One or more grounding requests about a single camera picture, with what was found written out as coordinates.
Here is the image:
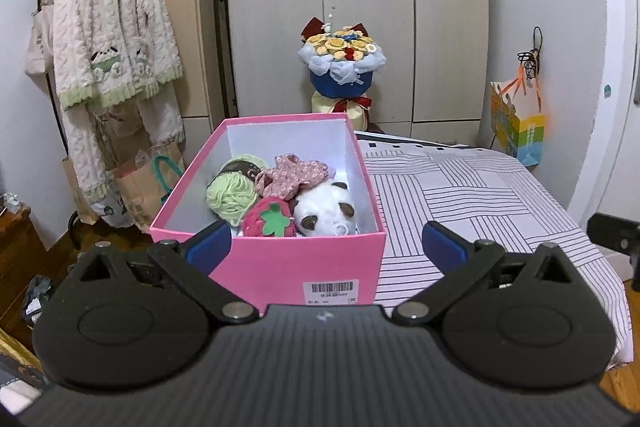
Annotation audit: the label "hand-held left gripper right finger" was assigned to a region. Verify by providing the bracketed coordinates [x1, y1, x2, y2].
[392, 221, 576, 325]

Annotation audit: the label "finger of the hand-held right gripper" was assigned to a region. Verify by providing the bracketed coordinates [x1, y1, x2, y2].
[587, 213, 640, 255]

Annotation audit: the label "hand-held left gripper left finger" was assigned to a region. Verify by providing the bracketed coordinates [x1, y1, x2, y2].
[70, 219, 261, 325]

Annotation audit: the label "green yarn ball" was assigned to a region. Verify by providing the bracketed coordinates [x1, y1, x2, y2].
[206, 171, 261, 226]

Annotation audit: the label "red strawberry plush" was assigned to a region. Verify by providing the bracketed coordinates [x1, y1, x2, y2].
[241, 196, 296, 239]

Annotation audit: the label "pink cardboard box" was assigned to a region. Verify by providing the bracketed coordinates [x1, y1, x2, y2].
[149, 114, 387, 315]

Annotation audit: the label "brown knit item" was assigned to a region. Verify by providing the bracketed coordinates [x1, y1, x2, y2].
[217, 155, 271, 182]

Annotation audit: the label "white panda plush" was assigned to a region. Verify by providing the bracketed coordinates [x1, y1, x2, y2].
[292, 181, 361, 238]

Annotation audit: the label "striped table cloth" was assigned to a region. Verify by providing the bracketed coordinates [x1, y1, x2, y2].
[352, 132, 632, 370]

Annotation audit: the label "white door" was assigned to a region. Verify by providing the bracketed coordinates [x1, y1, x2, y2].
[565, 0, 640, 228]

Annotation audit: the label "white printed bag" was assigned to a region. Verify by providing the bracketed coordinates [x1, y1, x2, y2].
[90, 199, 136, 228]

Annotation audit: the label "colourful paper bag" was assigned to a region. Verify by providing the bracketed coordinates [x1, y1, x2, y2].
[489, 77, 551, 168]

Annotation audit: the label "fluffy white pajama pants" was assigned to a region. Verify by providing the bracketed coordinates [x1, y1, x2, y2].
[62, 84, 187, 208]

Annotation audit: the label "dark item with label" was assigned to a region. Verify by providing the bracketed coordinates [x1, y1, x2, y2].
[22, 274, 56, 323]

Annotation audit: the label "brown wooden cabinet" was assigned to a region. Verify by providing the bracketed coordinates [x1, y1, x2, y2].
[0, 202, 56, 348]

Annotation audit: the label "flower bouquet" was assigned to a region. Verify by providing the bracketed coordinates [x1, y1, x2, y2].
[297, 4, 387, 100]

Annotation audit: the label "black clothes rack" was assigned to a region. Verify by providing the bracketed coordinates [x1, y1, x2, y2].
[37, 0, 241, 238]

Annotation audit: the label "fluffy white pajama jacket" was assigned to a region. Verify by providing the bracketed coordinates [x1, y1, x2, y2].
[50, 0, 185, 112]

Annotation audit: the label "cream tote bag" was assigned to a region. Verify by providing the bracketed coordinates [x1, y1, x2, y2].
[24, 0, 56, 80]

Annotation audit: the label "wall hook with hair ties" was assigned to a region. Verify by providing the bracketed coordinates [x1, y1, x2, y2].
[516, 26, 545, 80]

